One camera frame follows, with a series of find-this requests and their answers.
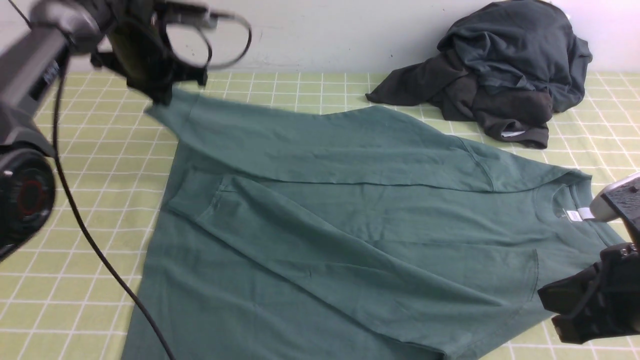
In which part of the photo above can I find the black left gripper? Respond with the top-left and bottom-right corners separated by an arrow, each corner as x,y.
91,0 -> 208,105

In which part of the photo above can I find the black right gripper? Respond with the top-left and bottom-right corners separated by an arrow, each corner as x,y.
537,243 -> 640,345

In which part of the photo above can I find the green long-sleeve top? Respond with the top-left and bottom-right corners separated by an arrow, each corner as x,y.
138,89 -> 623,360

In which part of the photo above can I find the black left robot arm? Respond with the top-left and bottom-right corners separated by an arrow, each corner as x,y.
0,0 -> 210,259

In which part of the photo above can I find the dark teal crumpled garment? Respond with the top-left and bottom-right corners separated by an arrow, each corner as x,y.
437,0 -> 593,113

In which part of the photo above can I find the dark brown crumpled garment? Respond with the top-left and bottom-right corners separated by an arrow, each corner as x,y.
366,50 -> 553,150

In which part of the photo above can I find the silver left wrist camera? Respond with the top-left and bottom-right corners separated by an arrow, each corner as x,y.
153,0 -> 218,30

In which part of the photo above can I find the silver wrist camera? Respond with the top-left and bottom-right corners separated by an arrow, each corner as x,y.
589,172 -> 640,243
153,0 -> 218,30

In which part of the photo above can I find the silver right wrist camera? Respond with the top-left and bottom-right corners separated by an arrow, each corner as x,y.
589,172 -> 640,243

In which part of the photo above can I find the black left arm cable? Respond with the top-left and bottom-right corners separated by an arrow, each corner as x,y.
50,10 -> 253,360

